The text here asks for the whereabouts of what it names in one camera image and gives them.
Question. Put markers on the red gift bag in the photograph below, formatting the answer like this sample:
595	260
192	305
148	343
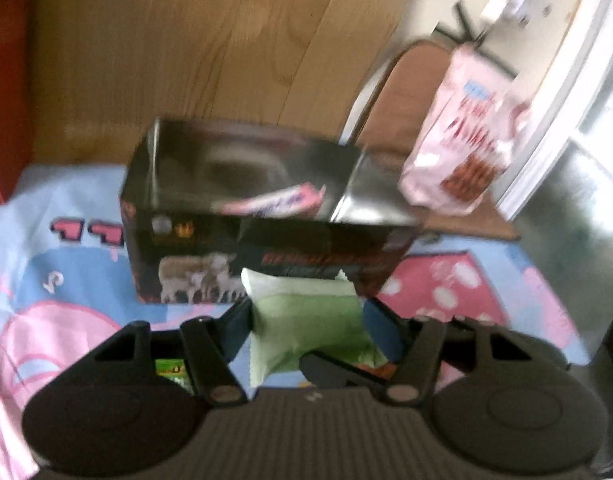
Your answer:
6	100

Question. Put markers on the pink snack bar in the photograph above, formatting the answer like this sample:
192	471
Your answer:
271	201

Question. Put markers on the white window frame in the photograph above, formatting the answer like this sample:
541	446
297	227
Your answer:
561	85

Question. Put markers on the crinkled green snack packet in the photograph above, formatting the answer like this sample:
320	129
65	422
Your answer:
171	371

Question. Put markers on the pink snack packet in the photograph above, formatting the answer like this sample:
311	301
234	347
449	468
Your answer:
456	135

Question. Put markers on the pale green snack packet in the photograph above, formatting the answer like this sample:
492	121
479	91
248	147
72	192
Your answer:
296	320

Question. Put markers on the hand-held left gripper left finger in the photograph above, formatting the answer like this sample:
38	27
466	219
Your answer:
236	327

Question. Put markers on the black printed tin box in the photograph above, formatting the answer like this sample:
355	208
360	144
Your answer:
266	247

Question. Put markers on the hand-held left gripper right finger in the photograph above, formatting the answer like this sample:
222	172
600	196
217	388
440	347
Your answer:
377	327

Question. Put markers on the wooden headboard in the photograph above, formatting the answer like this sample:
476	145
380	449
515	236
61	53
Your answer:
186	50

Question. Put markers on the white wall fitting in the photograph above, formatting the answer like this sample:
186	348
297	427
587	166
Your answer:
511	5

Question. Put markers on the printed blanket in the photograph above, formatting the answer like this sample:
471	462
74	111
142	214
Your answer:
61	270

